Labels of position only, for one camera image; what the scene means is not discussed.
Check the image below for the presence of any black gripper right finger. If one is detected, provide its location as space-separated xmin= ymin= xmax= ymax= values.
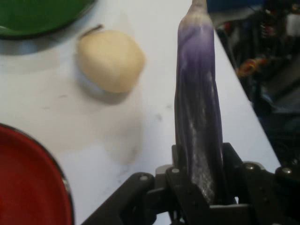
xmin=214 ymin=142 xmax=300 ymax=225

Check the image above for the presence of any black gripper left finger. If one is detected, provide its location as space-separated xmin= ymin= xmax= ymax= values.
xmin=81 ymin=144 xmax=213 ymax=225

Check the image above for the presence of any purple toy eggplant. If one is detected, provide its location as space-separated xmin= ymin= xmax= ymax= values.
xmin=174 ymin=0 xmax=223 ymax=205

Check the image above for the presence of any pale yellow toy pear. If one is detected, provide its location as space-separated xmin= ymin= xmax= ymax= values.
xmin=76 ymin=24 xmax=146 ymax=101

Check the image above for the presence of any red enamel plate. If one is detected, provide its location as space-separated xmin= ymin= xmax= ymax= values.
xmin=0 ymin=122 xmax=76 ymax=225

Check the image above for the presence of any green enamel plate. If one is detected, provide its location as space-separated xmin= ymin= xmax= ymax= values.
xmin=0 ymin=0 xmax=96 ymax=40

